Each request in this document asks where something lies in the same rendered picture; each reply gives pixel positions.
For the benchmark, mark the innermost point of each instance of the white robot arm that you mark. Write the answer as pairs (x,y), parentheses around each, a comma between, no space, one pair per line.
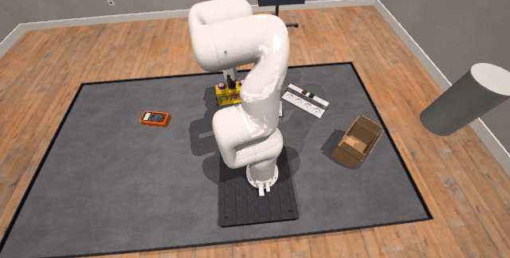
(225,34)

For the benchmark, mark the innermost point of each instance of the brown cardboard box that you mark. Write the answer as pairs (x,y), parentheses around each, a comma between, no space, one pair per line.
(358,142)

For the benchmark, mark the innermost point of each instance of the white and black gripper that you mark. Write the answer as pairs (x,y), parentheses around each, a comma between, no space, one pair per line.
(230,74)

